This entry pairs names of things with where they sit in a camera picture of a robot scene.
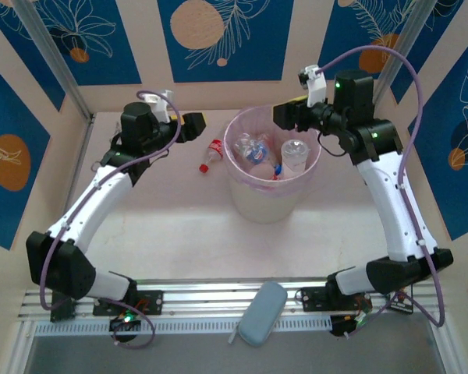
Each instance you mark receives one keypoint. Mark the large clear bottle white label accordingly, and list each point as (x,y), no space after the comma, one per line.
(294,156)

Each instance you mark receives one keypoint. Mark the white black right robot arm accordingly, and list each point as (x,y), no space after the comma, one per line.
(394,206)

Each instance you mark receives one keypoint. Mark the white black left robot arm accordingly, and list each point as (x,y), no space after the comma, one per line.
(89,206)

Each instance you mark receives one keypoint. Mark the white bin with plastic liner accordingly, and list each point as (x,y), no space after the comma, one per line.
(232,136)

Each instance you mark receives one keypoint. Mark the Coke bottle red cap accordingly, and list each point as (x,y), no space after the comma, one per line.
(214,148)

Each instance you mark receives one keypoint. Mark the blue grey zipper case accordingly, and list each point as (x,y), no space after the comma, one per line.
(263,313)

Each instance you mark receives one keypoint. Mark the left controller board green light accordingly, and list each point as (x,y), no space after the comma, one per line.
(119,322)

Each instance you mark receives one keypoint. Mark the black yellow printed card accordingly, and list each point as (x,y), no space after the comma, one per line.
(403,305)

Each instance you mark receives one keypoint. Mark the aluminium frame post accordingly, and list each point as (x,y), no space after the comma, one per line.
(403,58)
(55,58)

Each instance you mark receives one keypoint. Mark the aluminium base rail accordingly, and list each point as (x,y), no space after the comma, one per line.
(218,296)

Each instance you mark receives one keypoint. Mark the black metal bracket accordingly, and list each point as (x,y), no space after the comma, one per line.
(60,309)

